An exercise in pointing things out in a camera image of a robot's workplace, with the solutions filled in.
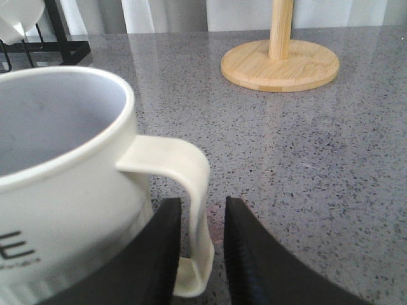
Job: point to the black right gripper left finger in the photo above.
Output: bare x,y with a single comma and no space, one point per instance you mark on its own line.
144,272

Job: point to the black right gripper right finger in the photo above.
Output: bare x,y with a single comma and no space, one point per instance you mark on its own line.
261,271

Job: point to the cream HOME mug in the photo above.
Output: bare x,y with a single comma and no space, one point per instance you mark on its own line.
74,182

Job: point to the wooden mug tree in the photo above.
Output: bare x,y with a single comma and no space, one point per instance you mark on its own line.
280,64

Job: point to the grey curtain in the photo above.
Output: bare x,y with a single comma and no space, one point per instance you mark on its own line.
133,17

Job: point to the white ribbed mug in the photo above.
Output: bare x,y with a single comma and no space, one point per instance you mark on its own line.
18,17

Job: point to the black wire mug rack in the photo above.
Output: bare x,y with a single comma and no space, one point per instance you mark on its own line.
72,52

